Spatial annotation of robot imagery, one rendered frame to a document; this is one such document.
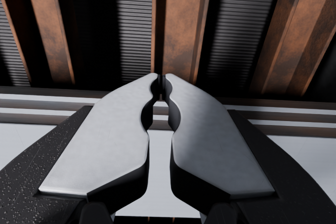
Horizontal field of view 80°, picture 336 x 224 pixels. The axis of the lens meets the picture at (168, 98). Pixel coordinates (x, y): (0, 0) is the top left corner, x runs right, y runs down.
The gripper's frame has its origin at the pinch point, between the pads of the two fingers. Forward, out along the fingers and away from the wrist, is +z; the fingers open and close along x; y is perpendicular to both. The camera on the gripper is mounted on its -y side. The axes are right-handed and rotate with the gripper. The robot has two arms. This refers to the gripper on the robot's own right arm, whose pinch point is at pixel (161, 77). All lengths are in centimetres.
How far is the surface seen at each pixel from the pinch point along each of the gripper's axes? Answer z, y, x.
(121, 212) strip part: 6.1, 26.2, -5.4
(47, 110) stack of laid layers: 8.0, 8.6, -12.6
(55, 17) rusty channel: 24.9, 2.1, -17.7
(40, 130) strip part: 6.1, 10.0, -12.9
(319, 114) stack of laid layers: 9.2, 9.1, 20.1
